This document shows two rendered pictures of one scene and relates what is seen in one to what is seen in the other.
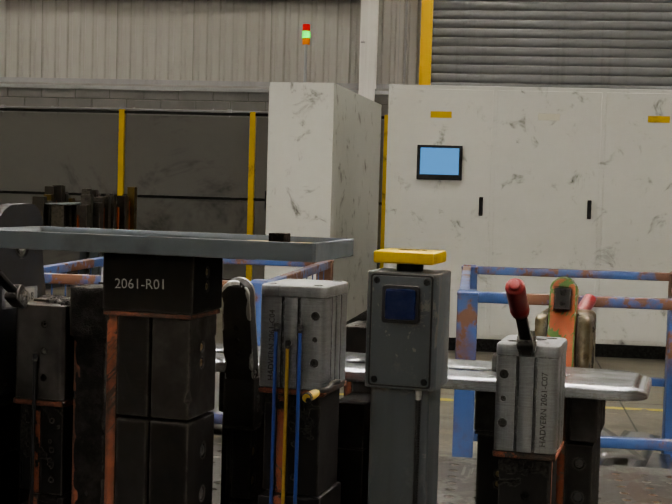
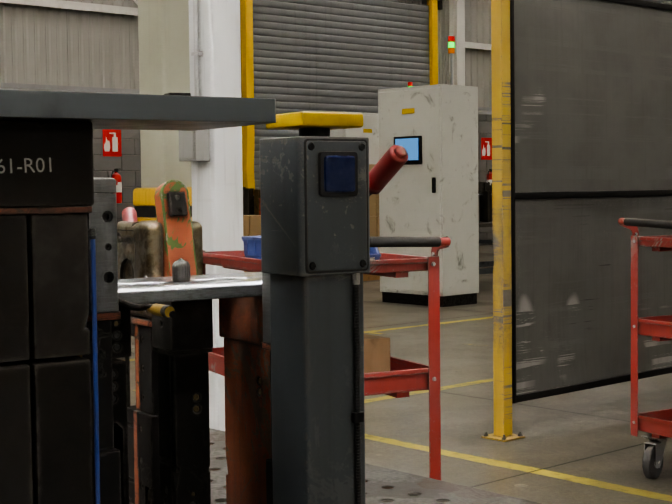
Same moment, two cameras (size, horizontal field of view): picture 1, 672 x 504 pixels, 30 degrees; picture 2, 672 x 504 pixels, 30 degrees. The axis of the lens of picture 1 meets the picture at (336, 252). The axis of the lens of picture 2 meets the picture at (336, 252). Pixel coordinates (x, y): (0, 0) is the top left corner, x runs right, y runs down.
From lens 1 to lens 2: 0.89 m
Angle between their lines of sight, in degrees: 49
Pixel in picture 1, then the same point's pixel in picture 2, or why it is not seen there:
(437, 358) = (366, 235)
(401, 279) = (336, 144)
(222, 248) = (164, 107)
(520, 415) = not seen: hidden behind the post
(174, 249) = (98, 109)
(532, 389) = not seen: hidden behind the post
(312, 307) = (103, 205)
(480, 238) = not seen: outside the picture
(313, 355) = (107, 267)
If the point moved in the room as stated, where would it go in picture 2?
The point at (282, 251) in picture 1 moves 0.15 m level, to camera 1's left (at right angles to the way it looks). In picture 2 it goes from (239, 109) to (74, 100)
